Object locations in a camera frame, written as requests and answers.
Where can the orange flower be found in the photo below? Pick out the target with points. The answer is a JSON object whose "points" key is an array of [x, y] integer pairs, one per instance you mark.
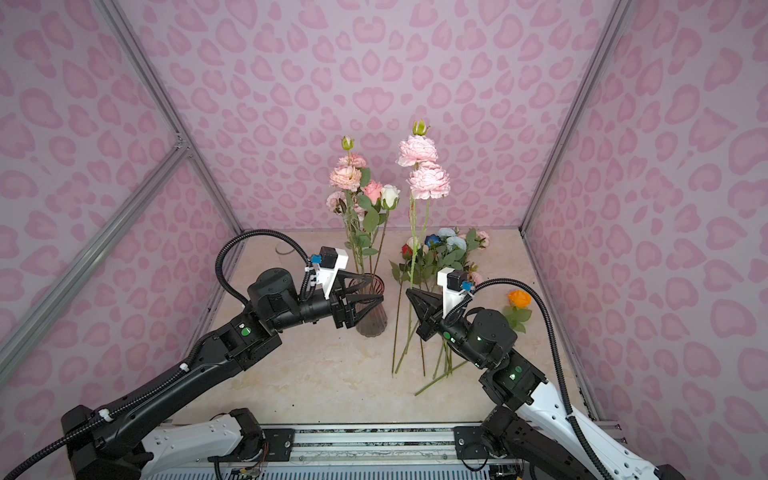
{"points": [[518, 312]]}

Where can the aluminium frame post right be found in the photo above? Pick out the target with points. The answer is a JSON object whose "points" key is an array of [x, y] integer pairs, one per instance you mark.
{"points": [[619, 16]]}

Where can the pink rose bud spray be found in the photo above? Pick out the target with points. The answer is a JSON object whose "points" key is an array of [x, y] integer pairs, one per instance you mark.
{"points": [[351, 174]]}

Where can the light blue flower spray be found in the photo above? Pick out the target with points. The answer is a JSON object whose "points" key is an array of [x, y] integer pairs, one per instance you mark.
{"points": [[452, 240]]}

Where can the aluminium diagonal frame bar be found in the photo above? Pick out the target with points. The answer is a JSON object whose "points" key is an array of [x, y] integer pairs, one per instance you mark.
{"points": [[39, 320]]}

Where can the pile of green flower stems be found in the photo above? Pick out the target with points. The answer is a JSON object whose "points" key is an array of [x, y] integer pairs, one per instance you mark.
{"points": [[434, 276]]}

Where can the aluminium frame corner post left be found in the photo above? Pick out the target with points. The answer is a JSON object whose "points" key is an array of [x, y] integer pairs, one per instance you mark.
{"points": [[129, 42]]}

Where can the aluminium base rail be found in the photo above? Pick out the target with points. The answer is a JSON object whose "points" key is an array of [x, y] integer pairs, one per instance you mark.
{"points": [[396, 447]]}

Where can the pink rose stem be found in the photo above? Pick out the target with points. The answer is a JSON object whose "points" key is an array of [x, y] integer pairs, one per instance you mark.
{"points": [[373, 191]]}

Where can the red rose stem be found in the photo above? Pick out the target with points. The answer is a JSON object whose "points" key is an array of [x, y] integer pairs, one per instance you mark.
{"points": [[399, 273]]}

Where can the pink peony flower spray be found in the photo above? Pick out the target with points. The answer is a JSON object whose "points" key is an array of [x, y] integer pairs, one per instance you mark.
{"points": [[427, 181]]}

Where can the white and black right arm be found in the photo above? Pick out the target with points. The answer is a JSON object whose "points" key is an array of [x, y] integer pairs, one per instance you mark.
{"points": [[532, 419]]}

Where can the pink ribbed glass vase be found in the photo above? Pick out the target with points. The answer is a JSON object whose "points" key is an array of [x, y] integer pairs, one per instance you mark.
{"points": [[375, 321]]}

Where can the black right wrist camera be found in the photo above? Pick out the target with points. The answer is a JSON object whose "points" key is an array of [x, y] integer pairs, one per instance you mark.
{"points": [[455, 285]]}

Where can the pink peony stem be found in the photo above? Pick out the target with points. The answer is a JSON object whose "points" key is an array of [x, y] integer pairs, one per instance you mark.
{"points": [[337, 202]]}

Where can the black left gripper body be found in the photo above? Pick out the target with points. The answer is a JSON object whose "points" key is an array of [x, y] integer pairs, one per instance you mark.
{"points": [[337, 307]]}

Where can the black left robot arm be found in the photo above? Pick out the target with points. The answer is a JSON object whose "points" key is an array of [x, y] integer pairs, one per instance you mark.
{"points": [[129, 439]]}

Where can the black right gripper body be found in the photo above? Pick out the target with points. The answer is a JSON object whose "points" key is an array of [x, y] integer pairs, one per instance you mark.
{"points": [[456, 333]]}

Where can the white rose stem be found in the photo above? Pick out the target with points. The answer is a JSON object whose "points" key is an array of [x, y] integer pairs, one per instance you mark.
{"points": [[389, 200]]}

